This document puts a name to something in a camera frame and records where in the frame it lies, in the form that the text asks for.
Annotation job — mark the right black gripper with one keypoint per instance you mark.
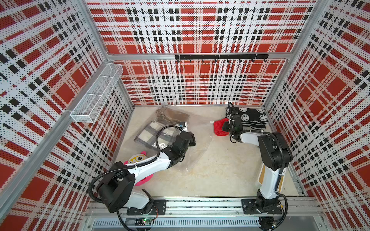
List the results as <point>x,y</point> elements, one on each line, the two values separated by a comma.
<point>225,125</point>

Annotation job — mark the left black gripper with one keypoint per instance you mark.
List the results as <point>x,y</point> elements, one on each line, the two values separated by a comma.
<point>192,142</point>

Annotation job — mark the red knitted scarf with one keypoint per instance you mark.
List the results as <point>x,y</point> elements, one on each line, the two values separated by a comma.
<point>221,127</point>

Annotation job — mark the black smiley face scarf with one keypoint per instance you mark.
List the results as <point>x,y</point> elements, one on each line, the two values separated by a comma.
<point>252,118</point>

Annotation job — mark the clear plastic vacuum bag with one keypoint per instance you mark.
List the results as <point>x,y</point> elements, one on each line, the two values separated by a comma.
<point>203,129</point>

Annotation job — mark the brown plaid scarf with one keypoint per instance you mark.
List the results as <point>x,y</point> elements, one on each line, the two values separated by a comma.
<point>169,116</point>

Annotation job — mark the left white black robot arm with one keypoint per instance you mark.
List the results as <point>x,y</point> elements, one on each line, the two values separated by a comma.
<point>115,187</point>

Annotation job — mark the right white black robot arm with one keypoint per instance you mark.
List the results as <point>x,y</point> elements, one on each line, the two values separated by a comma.
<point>274,152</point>

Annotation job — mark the cream grey plaid scarf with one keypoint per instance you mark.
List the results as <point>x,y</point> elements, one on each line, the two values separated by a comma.
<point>147,136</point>

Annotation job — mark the pink panda toy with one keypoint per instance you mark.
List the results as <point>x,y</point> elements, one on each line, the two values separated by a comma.
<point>136,158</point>

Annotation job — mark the wooden board with blue print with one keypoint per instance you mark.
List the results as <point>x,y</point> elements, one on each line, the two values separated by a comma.
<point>260,178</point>

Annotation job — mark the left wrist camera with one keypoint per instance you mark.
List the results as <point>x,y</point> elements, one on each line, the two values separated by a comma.
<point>183,126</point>

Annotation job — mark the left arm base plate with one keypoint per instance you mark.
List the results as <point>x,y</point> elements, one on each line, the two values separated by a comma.
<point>154,207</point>

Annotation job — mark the aluminium front rail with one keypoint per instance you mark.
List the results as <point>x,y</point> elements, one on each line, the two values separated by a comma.
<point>209,213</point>

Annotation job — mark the black wall hook rail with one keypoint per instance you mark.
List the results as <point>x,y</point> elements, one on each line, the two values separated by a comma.
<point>222,57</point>

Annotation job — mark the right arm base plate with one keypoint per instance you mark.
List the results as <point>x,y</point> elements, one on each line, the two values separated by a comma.
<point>261,206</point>

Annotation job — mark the white wire mesh basket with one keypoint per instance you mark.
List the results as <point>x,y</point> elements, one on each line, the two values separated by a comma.
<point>90,106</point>

